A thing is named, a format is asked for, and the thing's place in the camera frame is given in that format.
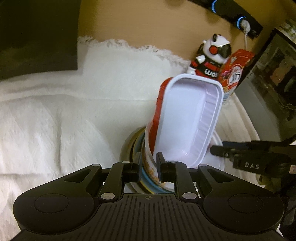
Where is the large white plastic bowl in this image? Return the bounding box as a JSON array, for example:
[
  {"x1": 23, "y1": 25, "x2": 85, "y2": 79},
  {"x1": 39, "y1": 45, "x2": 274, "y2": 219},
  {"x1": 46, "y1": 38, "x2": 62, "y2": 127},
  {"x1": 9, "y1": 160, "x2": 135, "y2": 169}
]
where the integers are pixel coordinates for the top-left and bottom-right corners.
[{"x1": 140, "y1": 123, "x2": 225, "y2": 194}]

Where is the blue plate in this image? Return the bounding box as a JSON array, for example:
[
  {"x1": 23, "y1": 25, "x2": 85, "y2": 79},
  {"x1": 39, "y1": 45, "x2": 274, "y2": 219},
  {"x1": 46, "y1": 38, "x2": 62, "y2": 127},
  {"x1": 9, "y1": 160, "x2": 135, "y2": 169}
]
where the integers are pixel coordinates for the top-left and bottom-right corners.
[{"x1": 139, "y1": 135, "x2": 163, "y2": 194}]

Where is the white rectangular plastic tray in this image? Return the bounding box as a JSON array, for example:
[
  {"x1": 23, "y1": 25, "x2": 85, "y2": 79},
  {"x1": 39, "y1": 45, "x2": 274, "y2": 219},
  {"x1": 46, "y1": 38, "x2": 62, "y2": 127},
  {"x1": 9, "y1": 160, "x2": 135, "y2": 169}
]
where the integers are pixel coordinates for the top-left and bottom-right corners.
[{"x1": 148, "y1": 73, "x2": 223, "y2": 168}]

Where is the glass door cabinet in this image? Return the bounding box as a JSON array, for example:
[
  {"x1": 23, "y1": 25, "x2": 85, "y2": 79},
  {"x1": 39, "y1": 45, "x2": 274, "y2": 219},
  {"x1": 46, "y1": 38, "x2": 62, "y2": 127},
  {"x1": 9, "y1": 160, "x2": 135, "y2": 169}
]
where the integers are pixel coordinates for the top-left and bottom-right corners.
[{"x1": 235, "y1": 19, "x2": 295, "y2": 141}]

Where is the red snack carton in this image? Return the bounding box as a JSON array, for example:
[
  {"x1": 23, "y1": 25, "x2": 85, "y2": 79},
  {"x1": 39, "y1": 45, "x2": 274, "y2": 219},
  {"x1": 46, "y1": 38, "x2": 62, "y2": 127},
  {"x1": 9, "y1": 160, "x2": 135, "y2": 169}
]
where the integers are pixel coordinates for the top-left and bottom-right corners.
[{"x1": 217, "y1": 49, "x2": 255, "y2": 103}]

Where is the white fringed tablecloth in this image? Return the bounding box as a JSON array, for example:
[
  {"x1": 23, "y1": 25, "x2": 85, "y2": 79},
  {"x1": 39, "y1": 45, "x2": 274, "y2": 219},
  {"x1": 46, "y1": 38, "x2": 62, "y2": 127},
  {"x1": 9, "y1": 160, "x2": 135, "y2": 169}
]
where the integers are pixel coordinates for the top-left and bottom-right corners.
[{"x1": 0, "y1": 36, "x2": 265, "y2": 241}]

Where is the red white robot figurine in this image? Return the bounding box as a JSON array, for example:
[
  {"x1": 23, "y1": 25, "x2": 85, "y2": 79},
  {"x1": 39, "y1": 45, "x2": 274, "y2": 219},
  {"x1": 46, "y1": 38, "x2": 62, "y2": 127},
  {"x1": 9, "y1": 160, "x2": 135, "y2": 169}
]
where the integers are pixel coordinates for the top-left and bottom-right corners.
[{"x1": 186, "y1": 34, "x2": 232, "y2": 80}]

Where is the black power strip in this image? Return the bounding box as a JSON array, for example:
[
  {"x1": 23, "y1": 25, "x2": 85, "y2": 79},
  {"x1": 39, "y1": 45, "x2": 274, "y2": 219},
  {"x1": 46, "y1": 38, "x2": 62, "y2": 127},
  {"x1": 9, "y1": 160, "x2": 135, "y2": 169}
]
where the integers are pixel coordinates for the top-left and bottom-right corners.
[{"x1": 191, "y1": 0, "x2": 263, "y2": 39}]

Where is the black monitor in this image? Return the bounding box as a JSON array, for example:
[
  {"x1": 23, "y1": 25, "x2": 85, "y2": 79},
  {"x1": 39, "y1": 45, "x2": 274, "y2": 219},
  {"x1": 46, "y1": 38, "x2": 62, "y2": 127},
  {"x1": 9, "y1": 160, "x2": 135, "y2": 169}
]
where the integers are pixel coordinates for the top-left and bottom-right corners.
[{"x1": 1, "y1": 0, "x2": 81, "y2": 80}]

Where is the white plug and cable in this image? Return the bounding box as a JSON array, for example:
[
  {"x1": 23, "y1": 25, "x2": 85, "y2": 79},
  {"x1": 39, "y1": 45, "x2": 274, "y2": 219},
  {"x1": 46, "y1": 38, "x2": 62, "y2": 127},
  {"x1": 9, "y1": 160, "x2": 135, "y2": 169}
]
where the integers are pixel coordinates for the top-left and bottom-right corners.
[{"x1": 240, "y1": 19, "x2": 251, "y2": 50}]

